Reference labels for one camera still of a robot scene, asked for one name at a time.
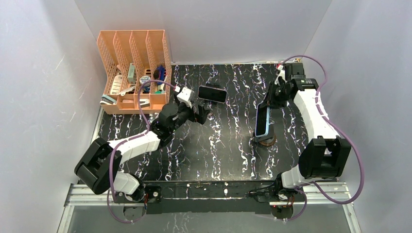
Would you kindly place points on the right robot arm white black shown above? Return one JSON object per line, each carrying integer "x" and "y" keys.
{"x": 326, "y": 154}

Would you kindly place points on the phone with pink case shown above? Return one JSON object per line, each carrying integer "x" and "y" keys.
{"x": 210, "y": 93}

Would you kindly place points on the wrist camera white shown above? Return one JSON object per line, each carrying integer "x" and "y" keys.
{"x": 186, "y": 96}
{"x": 280, "y": 79}

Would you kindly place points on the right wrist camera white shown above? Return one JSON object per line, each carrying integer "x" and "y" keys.
{"x": 280, "y": 79}

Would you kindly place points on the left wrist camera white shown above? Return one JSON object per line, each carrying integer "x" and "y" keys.
{"x": 186, "y": 96}

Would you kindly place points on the orange plastic file organizer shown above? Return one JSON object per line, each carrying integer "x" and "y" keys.
{"x": 135, "y": 62}

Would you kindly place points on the white label tag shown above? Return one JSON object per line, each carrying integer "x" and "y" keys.
{"x": 116, "y": 85}

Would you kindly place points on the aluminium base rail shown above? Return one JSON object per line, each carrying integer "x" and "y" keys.
{"x": 201, "y": 197}

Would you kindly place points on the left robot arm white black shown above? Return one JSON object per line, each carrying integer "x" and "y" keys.
{"x": 99, "y": 166}

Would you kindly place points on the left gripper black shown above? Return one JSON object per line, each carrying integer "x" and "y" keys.
{"x": 199, "y": 118}

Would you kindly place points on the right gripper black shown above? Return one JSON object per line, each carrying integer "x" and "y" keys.
{"x": 272, "y": 103}

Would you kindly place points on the blue black tool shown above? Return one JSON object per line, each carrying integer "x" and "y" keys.
{"x": 159, "y": 74}

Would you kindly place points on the phone with blue case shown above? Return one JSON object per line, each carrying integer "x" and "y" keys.
{"x": 262, "y": 120}

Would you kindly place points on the green white box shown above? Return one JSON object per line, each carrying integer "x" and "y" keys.
{"x": 131, "y": 76}

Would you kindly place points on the white stapler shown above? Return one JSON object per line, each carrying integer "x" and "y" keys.
{"x": 144, "y": 103}

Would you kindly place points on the round blue white tape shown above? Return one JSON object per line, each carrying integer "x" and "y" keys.
{"x": 145, "y": 81}

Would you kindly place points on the grey stand on wooden base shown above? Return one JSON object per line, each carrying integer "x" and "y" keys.
{"x": 267, "y": 140}

